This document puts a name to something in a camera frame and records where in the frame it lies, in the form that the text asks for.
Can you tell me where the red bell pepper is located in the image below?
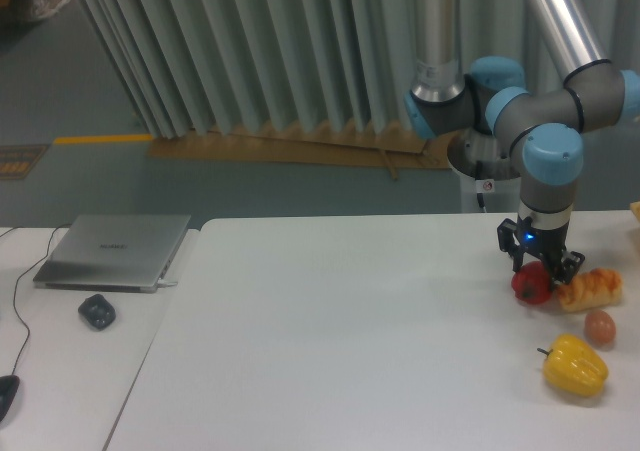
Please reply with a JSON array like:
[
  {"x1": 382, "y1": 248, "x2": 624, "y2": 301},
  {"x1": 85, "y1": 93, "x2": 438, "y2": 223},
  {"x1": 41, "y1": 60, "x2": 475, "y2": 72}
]
[{"x1": 511, "y1": 261, "x2": 552, "y2": 305}]

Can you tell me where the brown egg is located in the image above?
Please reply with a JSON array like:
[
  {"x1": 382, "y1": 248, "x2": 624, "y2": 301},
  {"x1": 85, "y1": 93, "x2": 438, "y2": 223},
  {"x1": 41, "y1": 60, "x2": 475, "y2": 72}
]
[{"x1": 584, "y1": 310, "x2": 617, "y2": 345}]

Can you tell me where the silver closed laptop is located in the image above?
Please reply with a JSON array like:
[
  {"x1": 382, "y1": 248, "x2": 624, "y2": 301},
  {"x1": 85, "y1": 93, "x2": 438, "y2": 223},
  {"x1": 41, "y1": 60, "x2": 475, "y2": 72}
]
[{"x1": 33, "y1": 214, "x2": 190, "y2": 292}]

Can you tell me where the black mouse cable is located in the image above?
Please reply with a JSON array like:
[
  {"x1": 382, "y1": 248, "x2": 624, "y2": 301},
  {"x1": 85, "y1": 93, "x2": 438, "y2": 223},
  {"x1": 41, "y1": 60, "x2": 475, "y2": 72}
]
[{"x1": 0, "y1": 222, "x2": 74, "y2": 378}]

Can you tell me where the wicker basket edge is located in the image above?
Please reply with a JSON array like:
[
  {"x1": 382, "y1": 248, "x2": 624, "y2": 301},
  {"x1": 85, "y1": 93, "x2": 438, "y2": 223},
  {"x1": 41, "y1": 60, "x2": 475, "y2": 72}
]
[{"x1": 629, "y1": 201, "x2": 640, "y2": 222}]

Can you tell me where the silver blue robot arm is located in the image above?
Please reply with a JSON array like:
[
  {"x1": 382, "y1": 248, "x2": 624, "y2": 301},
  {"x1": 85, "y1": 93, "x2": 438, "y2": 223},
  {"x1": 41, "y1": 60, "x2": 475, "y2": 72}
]
[{"x1": 404, "y1": 0, "x2": 639, "y2": 284}]

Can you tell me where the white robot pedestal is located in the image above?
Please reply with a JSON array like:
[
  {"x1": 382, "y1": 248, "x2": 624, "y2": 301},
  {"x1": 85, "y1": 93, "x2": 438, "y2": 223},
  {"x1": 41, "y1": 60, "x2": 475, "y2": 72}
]
[{"x1": 447, "y1": 129, "x2": 520, "y2": 213}]

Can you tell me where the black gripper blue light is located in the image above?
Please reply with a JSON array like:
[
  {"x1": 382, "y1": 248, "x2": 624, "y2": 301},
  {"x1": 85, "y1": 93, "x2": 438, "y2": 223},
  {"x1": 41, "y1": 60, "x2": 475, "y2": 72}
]
[{"x1": 497, "y1": 216, "x2": 585, "y2": 288}]

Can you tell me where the yellow bell pepper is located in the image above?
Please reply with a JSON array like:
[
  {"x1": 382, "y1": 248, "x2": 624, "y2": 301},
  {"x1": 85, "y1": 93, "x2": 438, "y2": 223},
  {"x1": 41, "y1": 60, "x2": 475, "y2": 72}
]
[{"x1": 537, "y1": 334, "x2": 609, "y2": 398}]

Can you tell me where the flat brown cardboard sheet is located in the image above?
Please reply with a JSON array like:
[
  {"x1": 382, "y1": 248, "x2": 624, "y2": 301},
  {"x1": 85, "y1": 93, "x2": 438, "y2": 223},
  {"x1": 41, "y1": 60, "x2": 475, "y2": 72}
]
[{"x1": 147, "y1": 119, "x2": 458, "y2": 180}]

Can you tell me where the glazed bread loaf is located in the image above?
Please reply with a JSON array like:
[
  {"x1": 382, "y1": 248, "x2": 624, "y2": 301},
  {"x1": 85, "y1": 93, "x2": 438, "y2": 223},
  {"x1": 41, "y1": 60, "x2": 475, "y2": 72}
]
[{"x1": 555, "y1": 268, "x2": 624, "y2": 313}]

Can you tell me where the black computer mouse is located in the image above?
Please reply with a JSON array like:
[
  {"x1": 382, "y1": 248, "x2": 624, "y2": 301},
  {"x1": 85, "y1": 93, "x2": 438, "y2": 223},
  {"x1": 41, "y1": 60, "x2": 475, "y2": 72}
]
[{"x1": 0, "y1": 374, "x2": 20, "y2": 421}]

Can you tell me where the grey folding partition screen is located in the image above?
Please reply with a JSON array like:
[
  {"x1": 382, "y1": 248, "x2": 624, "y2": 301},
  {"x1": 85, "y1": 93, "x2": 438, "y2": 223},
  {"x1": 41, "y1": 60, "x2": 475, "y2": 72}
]
[{"x1": 63, "y1": 0, "x2": 640, "y2": 138}]

